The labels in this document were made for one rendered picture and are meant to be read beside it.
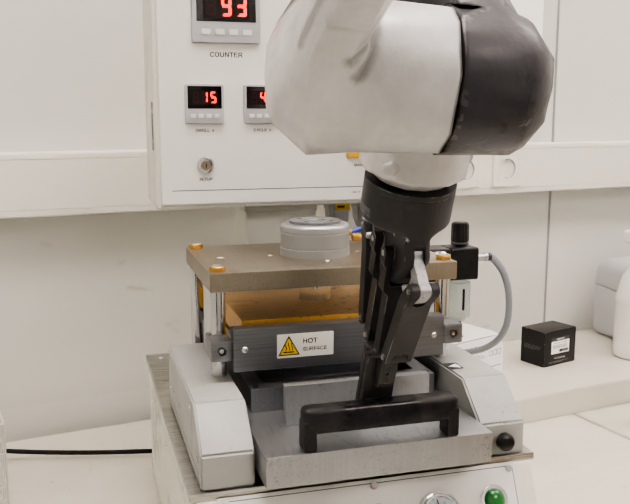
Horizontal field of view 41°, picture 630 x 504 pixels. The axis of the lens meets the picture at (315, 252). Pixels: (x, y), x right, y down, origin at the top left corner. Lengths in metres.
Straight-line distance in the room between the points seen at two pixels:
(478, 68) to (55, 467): 0.98
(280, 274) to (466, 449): 0.25
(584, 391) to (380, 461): 0.81
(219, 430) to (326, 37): 0.43
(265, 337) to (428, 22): 0.43
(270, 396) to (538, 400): 0.72
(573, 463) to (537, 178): 0.64
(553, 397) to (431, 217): 0.88
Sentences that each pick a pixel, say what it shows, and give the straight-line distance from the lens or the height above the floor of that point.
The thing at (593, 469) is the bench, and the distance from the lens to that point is 1.33.
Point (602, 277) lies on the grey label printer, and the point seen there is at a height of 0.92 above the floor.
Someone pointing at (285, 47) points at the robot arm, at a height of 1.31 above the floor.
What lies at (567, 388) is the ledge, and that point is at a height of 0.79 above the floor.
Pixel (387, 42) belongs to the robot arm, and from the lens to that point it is 0.50.
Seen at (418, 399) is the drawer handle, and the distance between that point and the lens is 0.78.
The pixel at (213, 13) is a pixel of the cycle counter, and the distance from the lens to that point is 1.04.
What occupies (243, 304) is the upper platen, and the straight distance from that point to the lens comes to 0.93.
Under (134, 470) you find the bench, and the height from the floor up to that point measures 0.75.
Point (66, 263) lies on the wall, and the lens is 1.41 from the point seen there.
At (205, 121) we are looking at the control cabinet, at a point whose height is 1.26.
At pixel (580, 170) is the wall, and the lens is 1.83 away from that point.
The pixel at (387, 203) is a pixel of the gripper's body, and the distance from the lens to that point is 0.65.
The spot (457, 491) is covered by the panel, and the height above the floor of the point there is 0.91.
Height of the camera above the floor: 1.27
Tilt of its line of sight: 9 degrees down
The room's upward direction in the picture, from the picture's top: straight up
